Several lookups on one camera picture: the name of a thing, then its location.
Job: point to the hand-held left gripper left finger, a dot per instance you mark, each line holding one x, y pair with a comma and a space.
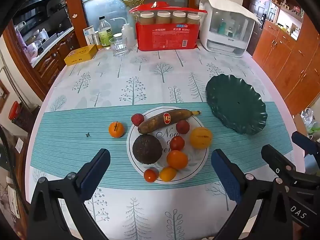
95, 176

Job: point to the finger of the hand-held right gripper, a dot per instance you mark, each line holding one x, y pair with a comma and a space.
306, 142
275, 158

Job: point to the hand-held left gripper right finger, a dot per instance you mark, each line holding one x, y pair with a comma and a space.
226, 176

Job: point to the white printed plate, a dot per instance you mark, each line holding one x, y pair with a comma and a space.
200, 160

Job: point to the yellow striped melon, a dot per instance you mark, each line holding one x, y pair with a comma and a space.
200, 138

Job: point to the orange tangerine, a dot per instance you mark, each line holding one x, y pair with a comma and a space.
116, 130

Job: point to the orange tomato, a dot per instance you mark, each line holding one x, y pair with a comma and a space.
177, 159

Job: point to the small red tomato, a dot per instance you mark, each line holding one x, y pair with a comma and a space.
150, 175

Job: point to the dark brown avocado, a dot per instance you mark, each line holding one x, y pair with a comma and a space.
147, 149

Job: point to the small yellow tomato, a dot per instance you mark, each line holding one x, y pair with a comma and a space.
167, 174

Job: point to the dark green scalloped plate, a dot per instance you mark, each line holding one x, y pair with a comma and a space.
235, 105

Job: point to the brown spotted banana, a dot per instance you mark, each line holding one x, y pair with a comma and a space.
155, 124

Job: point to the clear plastic bag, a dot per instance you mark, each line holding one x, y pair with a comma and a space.
310, 120

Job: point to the small dark stem scrap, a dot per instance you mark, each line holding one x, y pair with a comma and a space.
88, 135

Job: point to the red container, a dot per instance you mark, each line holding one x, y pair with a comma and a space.
13, 110

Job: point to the tree print tablecloth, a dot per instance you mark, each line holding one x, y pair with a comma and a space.
150, 80

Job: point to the wooden kitchen cabinet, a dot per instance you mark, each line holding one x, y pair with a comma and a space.
50, 65

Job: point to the yellow flat box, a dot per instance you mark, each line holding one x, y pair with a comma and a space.
80, 55

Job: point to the clear glass cup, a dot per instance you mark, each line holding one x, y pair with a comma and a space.
118, 46

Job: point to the metal can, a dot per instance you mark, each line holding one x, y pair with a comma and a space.
95, 38

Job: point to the white carton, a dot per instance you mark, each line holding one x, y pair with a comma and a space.
88, 35

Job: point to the green label plastic bottle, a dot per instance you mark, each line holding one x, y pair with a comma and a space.
105, 33

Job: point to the white wash bottle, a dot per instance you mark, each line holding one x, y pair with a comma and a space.
128, 36

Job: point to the white countertop appliance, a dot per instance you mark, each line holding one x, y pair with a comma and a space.
207, 30

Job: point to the red paper cup package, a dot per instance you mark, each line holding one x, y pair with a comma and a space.
165, 37

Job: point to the frosted glass door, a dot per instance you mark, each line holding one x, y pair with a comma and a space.
100, 5

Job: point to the tall wooden wall cabinet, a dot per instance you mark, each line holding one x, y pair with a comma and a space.
287, 60

